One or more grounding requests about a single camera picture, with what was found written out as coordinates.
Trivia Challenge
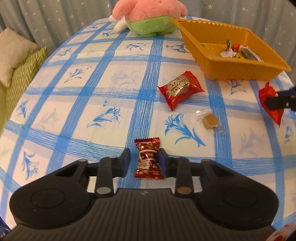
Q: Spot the red double happiness candy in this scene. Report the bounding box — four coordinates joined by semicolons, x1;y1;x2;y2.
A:
258;82;284;126

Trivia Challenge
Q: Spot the dark red foil candy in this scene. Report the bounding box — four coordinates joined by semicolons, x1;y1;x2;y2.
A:
134;137;164;180

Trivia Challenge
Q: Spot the brown candy clear wrapper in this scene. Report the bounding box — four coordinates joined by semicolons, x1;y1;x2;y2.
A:
196;109;225;135

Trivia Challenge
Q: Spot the red pirate candy packet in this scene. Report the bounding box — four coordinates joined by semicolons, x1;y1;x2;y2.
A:
231;44;240;52

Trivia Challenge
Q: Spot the large red snack packet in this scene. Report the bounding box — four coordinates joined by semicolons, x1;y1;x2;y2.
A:
158;71;204;111

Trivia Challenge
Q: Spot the green candy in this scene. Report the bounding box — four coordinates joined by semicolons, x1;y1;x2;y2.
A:
226;39;232;51

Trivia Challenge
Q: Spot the black sesame bar packet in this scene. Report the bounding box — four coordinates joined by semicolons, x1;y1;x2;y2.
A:
239;45;263;62

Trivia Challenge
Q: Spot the blue checked tablecloth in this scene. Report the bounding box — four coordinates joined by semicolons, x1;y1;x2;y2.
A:
1;19;295;228

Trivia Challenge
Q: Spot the orange plastic tray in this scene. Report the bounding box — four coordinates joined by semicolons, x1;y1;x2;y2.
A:
173;19;291;81

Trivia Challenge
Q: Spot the silver foil wrapper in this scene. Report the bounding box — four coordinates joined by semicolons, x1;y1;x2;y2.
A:
220;49;237;58

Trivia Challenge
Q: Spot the green sofa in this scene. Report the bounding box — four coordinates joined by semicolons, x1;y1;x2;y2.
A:
0;82;9;134

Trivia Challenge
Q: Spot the green zigzag cushion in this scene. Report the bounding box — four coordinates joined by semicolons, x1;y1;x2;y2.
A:
6;47;47;120

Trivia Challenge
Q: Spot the beige cushion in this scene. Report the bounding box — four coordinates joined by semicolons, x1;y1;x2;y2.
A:
0;27;38;87

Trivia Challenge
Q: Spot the pink starfish plush toy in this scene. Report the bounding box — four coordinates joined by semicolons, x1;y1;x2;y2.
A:
111;0;188;37

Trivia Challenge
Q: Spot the grey star curtain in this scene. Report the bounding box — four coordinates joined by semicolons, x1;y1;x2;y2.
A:
1;0;295;79

